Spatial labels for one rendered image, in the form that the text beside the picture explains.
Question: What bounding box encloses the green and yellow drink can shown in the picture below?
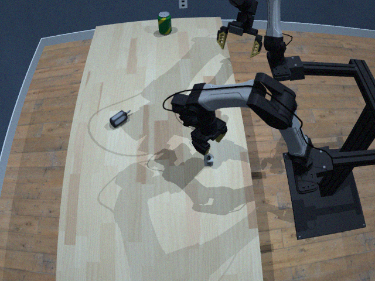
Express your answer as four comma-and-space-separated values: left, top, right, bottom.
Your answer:
158, 12, 172, 35

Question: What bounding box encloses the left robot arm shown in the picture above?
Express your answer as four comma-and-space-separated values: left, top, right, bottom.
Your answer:
171, 73, 318, 192

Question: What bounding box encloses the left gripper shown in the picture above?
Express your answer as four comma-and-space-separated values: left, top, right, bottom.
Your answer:
190, 117, 228, 156

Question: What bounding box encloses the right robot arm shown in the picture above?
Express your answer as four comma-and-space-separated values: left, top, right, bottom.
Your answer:
229, 0, 290, 77

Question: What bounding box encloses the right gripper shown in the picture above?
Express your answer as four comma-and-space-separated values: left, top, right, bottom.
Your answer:
217, 12, 263, 57

